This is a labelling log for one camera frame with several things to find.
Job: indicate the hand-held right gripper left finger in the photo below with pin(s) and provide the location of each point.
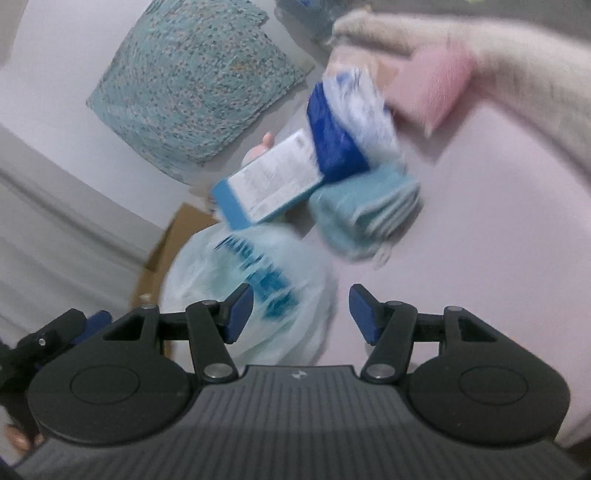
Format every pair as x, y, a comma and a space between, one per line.
240, 314

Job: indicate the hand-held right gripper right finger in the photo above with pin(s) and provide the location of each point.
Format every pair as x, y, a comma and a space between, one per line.
364, 316

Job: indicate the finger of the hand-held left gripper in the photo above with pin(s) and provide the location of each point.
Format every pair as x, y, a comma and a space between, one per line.
60, 330

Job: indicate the white plastic bag blue print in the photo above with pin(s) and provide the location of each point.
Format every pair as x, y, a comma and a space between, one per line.
207, 277

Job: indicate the cardboard box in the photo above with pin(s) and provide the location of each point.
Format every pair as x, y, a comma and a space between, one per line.
171, 249

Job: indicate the blue and white box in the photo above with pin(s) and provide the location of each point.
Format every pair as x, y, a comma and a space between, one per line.
272, 180

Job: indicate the blue wet wipes packet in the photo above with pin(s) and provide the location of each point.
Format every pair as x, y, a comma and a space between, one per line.
337, 138

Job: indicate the pink sponge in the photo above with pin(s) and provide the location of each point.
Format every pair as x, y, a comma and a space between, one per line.
429, 87

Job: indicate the person's left hand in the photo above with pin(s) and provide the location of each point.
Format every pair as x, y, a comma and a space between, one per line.
21, 442

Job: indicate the pink bed sheet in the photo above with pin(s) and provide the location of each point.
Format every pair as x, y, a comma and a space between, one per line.
485, 230

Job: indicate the teal floral cloth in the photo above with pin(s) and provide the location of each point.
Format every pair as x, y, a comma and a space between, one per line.
184, 83

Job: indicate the beige blanket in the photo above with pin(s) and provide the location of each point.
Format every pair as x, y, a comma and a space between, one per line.
531, 78

